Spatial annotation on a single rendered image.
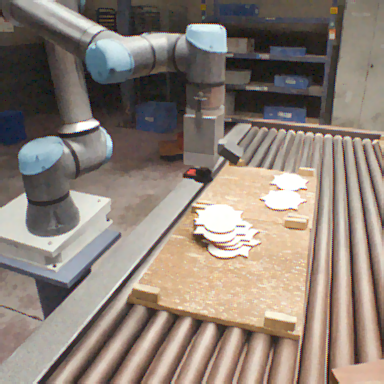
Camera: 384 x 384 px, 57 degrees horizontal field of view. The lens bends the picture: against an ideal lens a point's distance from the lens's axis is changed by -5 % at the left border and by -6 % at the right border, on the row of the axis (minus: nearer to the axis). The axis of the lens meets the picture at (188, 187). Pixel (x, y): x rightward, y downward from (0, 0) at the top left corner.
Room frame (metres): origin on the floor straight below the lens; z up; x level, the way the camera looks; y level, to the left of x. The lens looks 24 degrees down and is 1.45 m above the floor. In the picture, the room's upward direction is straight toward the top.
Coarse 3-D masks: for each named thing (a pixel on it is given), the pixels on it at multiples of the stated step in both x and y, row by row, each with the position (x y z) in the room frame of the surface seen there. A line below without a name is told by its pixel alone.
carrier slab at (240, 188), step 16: (224, 176) 1.25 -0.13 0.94; (240, 176) 1.25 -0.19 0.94; (256, 176) 1.25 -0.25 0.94; (272, 176) 1.25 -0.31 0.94; (304, 176) 1.25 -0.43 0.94; (208, 192) 1.11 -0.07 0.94; (224, 192) 1.11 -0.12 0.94; (240, 192) 1.11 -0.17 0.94; (256, 192) 1.11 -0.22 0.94; (304, 192) 1.11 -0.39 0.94; (240, 208) 1.00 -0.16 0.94; (256, 208) 1.00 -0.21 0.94; (304, 208) 1.00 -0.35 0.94
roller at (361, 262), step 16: (352, 160) 1.48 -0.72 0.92; (352, 176) 1.30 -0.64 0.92; (352, 192) 1.15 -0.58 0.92; (352, 208) 1.04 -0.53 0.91; (352, 224) 0.94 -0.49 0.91; (352, 240) 0.86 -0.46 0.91; (352, 256) 0.79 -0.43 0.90; (368, 256) 0.77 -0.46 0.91; (368, 272) 0.70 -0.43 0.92; (368, 288) 0.63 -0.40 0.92; (368, 304) 0.58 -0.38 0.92; (368, 320) 0.54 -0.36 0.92; (368, 336) 0.50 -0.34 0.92; (368, 352) 0.46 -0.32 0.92
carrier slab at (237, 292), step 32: (192, 224) 0.90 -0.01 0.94; (256, 224) 0.90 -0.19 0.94; (160, 256) 0.75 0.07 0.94; (192, 256) 0.75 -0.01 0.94; (256, 256) 0.75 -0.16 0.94; (288, 256) 0.74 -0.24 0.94; (160, 288) 0.63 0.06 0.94; (192, 288) 0.63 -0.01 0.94; (224, 288) 0.63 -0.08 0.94; (256, 288) 0.63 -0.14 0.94; (288, 288) 0.62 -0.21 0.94; (224, 320) 0.53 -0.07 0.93; (256, 320) 0.53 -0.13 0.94
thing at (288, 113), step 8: (264, 104) 5.54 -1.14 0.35; (272, 104) 5.76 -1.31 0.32; (280, 104) 5.73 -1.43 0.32; (288, 104) 5.70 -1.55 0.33; (296, 104) 5.67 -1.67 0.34; (304, 104) 5.62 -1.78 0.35; (264, 112) 5.42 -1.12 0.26; (272, 112) 5.37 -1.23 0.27; (280, 112) 5.34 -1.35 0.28; (288, 112) 5.32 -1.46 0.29; (296, 112) 5.29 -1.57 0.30; (304, 112) 5.26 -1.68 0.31; (280, 120) 5.34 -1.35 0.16; (288, 120) 5.31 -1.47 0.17; (296, 120) 5.29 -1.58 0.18; (304, 120) 5.25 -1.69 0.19
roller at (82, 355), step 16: (256, 128) 1.99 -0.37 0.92; (240, 144) 1.70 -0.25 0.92; (176, 224) 0.93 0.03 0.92; (128, 288) 0.65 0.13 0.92; (112, 304) 0.59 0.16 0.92; (128, 304) 0.61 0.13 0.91; (96, 320) 0.55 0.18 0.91; (112, 320) 0.55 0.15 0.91; (96, 336) 0.50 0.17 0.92; (80, 352) 0.46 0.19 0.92; (96, 352) 0.48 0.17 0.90; (64, 368) 0.43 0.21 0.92; (80, 368) 0.44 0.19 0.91
